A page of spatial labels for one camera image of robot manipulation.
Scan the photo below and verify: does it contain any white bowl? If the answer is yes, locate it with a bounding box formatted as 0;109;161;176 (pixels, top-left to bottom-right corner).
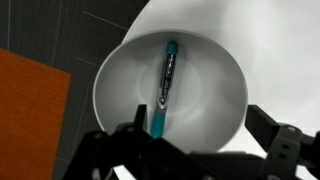
93;30;248;153

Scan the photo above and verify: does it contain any teal and black marker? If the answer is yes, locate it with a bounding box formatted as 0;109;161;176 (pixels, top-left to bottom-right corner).
150;41;179;138

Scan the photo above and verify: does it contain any round white table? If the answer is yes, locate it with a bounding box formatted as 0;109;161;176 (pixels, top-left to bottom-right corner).
113;0;320;180

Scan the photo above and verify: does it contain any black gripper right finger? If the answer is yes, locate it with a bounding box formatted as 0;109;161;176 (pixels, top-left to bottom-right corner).
245;105;280;152

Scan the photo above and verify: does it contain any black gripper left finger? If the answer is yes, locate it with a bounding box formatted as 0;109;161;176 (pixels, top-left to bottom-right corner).
134;104;148;131

